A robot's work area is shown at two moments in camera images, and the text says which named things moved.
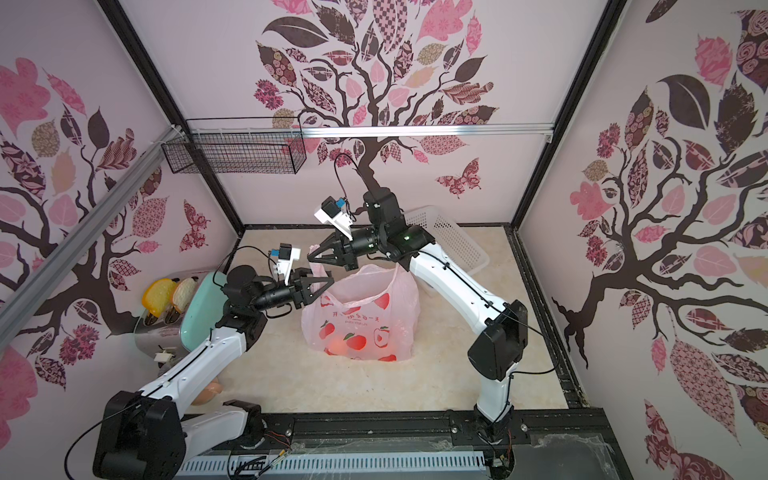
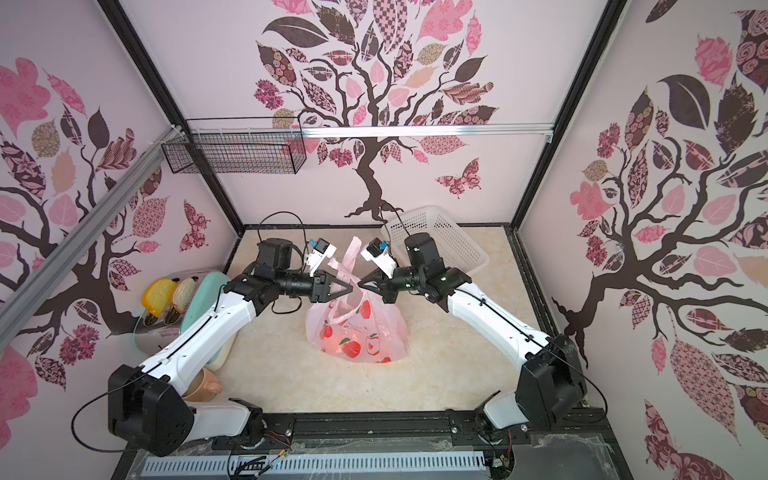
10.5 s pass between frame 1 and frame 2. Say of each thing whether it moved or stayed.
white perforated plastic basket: stayed
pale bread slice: stayed
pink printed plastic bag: moved
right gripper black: moved
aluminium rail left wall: stayed
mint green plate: stayed
